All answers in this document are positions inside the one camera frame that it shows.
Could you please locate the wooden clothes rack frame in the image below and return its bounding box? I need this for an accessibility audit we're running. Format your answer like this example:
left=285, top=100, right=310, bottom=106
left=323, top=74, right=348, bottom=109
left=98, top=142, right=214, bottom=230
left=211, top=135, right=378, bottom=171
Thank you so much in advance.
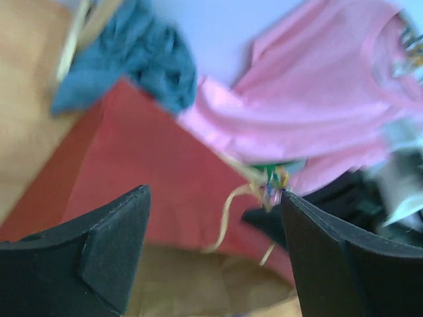
left=50, top=0, right=123, bottom=92

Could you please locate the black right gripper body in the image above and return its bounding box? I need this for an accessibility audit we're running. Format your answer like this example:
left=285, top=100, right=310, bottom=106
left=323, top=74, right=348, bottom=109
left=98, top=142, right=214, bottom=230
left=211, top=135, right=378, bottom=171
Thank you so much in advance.
left=241, top=206, right=288, bottom=250

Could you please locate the green snack bag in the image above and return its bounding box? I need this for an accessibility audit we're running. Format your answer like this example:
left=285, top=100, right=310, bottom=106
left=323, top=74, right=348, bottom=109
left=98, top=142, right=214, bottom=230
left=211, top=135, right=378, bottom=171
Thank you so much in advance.
left=262, top=164, right=289, bottom=193

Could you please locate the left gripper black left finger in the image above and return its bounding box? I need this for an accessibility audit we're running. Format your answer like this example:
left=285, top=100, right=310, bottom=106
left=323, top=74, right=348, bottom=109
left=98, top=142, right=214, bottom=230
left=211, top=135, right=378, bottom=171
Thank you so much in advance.
left=1, top=185, right=151, bottom=317

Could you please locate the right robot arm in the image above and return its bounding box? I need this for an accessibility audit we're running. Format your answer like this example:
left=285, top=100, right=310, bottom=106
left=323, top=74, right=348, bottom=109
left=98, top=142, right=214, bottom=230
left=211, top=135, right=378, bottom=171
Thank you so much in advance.
left=241, top=172, right=422, bottom=250

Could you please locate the pink t-shirt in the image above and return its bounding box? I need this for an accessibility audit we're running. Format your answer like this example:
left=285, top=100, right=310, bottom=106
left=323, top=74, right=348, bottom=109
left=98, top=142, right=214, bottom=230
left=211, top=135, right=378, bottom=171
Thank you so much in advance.
left=178, top=1, right=422, bottom=194

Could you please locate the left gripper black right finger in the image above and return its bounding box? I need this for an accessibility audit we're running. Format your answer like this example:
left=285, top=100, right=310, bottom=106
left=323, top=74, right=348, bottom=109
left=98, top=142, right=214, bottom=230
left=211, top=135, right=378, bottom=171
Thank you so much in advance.
left=282, top=193, right=422, bottom=317

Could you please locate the red brown paper bag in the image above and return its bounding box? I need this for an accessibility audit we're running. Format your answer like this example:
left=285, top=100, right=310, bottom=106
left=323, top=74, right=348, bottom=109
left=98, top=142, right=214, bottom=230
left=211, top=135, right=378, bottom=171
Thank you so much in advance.
left=1, top=81, right=293, bottom=316

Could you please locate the crumpled blue cloth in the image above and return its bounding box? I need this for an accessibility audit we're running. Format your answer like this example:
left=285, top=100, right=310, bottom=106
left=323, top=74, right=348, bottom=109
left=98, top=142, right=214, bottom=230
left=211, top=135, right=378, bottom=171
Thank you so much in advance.
left=50, top=1, right=197, bottom=116

